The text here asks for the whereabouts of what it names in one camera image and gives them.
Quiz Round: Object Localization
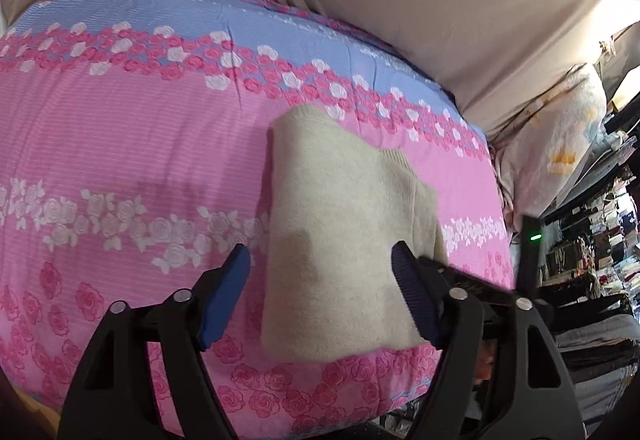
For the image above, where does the beige knit sweater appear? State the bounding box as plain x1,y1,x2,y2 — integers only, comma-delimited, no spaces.
262,105,448,363

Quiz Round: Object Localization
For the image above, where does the cluttered dark shelf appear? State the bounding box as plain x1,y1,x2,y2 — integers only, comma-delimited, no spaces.
539,25,639,439

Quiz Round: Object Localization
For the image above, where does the floral pillow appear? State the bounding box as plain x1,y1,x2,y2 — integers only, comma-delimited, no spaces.
491,64,606,232

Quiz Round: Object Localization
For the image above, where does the pink blue floral bedsheet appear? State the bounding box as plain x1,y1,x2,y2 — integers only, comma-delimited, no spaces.
1,0,513,439

